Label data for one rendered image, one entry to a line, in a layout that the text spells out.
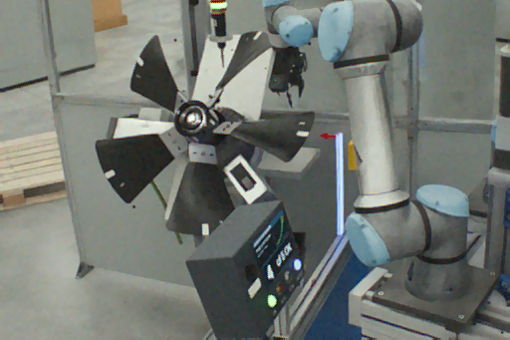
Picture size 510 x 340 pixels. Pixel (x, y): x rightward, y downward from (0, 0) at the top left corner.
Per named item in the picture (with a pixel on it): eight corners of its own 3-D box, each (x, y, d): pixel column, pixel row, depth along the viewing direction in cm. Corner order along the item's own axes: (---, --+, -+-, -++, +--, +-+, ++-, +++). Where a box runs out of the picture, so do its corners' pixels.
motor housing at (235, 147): (187, 177, 242) (170, 166, 231) (202, 114, 249) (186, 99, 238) (251, 184, 233) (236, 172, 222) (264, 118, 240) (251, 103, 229)
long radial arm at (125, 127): (204, 136, 246) (190, 123, 236) (199, 157, 243) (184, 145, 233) (132, 129, 257) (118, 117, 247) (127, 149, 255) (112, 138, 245)
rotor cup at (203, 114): (182, 152, 228) (164, 138, 217) (192, 109, 233) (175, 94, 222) (223, 156, 223) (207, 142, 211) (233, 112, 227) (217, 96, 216)
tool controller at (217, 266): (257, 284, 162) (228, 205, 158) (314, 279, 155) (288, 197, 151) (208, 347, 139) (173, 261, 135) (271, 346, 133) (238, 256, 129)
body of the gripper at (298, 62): (309, 70, 203) (303, 33, 196) (299, 87, 197) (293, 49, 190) (283, 68, 206) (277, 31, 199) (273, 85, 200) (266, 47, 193)
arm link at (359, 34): (434, 257, 140) (396, -9, 140) (370, 275, 136) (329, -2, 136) (407, 249, 152) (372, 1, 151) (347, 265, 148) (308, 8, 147)
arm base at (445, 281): (481, 275, 153) (484, 237, 150) (455, 309, 142) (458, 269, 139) (421, 260, 162) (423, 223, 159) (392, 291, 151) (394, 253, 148)
